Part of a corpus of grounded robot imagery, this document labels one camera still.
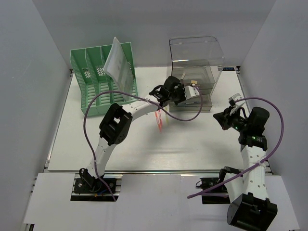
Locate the clear plastic document folder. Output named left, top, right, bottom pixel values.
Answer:
left=103, top=37, right=134, bottom=95

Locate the red pink pen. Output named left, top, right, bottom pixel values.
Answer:
left=158, top=110, right=163, bottom=128

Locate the green file organizer rack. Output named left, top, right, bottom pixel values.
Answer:
left=70, top=45, right=136, bottom=117

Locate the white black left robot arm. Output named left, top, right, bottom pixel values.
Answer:
left=79, top=76, right=198, bottom=192

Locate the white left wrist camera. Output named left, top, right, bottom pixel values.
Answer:
left=184, top=82, right=200, bottom=100

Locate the clear acrylic drawer cabinet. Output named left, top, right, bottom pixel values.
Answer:
left=169, top=35, right=224, bottom=112

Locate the yellow pen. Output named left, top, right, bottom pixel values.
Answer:
left=165, top=112, right=169, bottom=125

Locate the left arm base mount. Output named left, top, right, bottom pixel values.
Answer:
left=70, top=168, right=120, bottom=202

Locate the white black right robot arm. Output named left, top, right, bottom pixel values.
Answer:
left=213, top=107, right=278, bottom=231

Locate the orange pen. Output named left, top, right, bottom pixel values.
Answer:
left=155, top=111, right=162, bottom=133

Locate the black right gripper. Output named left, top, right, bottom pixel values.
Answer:
left=214, top=105, right=250, bottom=132

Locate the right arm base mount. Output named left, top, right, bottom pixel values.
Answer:
left=195, top=167, right=243, bottom=205

